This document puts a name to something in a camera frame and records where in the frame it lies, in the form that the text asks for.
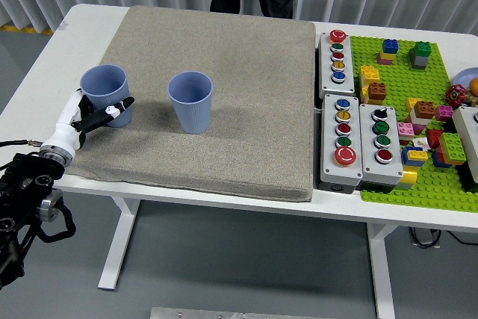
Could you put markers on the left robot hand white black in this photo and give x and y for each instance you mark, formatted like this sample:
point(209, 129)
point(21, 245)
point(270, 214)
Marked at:
point(65, 134)

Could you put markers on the blue ribbed plastic cup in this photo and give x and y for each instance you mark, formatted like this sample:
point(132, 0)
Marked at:
point(104, 83)
point(190, 106)

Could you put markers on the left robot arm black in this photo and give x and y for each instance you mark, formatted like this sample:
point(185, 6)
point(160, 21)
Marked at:
point(33, 173)

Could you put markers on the small grey table sticker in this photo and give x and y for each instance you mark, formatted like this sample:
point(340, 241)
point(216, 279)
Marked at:
point(63, 26)

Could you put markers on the white table leg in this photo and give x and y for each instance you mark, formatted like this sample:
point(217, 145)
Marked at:
point(382, 278)
point(119, 244)

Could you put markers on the grey-brown cushion mat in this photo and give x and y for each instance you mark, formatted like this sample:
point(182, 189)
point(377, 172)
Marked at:
point(242, 110)

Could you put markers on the wide five-button control box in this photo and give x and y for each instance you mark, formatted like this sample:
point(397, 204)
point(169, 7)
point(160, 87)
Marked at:
point(332, 169)

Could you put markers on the long five-button control box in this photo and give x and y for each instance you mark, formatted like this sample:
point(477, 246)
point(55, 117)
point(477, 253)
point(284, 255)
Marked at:
point(336, 80)

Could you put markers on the yellow toy block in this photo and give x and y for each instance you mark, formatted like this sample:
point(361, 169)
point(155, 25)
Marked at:
point(369, 74)
point(364, 95)
point(411, 104)
point(418, 155)
point(387, 55)

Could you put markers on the brown toy block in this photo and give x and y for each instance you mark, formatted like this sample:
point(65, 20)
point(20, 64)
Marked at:
point(425, 110)
point(377, 93)

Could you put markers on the pink toy block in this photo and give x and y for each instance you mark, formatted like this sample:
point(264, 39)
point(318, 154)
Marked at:
point(405, 130)
point(384, 61)

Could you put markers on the blue toy block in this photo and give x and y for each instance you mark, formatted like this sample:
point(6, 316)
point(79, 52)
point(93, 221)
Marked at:
point(440, 162)
point(390, 45)
point(405, 156)

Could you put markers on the green studded baseplate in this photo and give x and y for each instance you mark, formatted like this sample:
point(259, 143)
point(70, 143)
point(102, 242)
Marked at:
point(399, 83)

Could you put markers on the yellow toy cylinder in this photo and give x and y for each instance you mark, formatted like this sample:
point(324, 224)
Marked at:
point(409, 179)

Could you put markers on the white toy block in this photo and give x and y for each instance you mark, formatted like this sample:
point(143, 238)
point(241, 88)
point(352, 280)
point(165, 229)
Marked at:
point(415, 118)

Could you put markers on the grey toy block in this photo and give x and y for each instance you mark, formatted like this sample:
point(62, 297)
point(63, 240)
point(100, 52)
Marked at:
point(419, 62)

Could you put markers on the green toy block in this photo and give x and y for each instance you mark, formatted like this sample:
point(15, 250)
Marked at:
point(423, 49)

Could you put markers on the red toy block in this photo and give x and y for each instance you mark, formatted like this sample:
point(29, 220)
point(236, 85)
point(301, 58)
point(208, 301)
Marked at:
point(434, 139)

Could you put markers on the grey power adapter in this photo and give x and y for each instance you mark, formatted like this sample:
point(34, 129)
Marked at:
point(424, 238)

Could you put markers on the magenta toy block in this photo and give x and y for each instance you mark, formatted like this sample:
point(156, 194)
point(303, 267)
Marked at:
point(444, 113)

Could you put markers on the green tilted block stack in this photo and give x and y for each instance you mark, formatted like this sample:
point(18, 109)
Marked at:
point(452, 147)

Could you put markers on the red valve wheel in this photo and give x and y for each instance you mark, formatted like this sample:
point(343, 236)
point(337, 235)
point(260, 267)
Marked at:
point(456, 95)

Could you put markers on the white control box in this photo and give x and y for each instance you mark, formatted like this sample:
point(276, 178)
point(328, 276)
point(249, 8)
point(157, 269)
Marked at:
point(468, 136)

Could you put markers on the light blue plate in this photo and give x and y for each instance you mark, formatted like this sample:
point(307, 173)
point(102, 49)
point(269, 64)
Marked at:
point(465, 75)

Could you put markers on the brown small object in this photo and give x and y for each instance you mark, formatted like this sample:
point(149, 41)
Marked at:
point(473, 101)

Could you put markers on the orange fruit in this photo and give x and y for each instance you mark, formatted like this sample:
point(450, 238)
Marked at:
point(474, 86)

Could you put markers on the selector switch control box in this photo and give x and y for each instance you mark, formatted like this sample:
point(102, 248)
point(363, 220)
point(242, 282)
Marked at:
point(369, 166)

